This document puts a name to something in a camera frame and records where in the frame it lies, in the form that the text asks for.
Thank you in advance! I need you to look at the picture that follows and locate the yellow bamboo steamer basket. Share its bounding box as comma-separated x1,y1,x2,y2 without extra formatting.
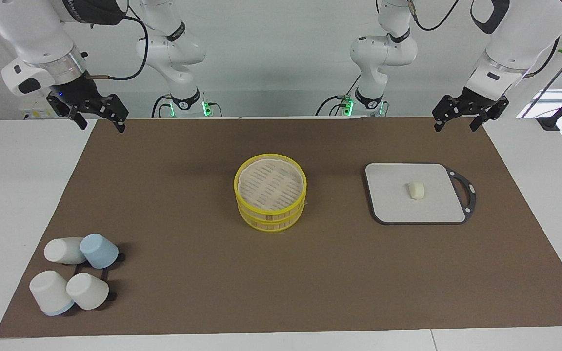
237,195,307,233

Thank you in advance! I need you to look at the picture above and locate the white power box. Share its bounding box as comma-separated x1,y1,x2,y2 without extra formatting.
20,95,69,120

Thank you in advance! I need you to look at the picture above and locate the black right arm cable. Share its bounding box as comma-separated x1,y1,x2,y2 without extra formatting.
88,10,150,81

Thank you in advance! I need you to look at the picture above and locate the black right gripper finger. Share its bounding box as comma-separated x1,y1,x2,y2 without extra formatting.
68,108,88,130
107,94,129,133

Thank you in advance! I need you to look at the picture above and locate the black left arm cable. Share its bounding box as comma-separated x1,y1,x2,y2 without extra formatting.
406,0,561,79

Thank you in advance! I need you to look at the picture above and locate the black base cable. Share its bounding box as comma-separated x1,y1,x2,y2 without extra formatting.
315,73,362,117
152,94,172,118

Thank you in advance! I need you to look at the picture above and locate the white ceramic cup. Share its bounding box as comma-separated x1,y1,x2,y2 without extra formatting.
43,237,86,265
66,273,110,311

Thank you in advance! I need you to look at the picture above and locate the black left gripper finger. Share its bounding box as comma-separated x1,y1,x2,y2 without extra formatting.
432,97,457,133
470,110,494,132

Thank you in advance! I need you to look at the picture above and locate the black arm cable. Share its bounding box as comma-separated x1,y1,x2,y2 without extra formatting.
88,10,150,81
406,0,561,79

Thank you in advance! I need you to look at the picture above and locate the white cup blue rim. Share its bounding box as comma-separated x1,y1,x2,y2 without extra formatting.
29,271,75,316

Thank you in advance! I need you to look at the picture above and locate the black cup rack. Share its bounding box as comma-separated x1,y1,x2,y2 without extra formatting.
69,251,126,315

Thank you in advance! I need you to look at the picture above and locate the light blue cup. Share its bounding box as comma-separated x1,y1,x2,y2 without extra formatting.
80,234,120,269

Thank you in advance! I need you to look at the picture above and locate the grey cutting board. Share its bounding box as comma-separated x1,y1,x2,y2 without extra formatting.
364,162,477,226

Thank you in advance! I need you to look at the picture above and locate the brown table mat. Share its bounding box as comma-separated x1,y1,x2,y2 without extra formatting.
0,117,562,338

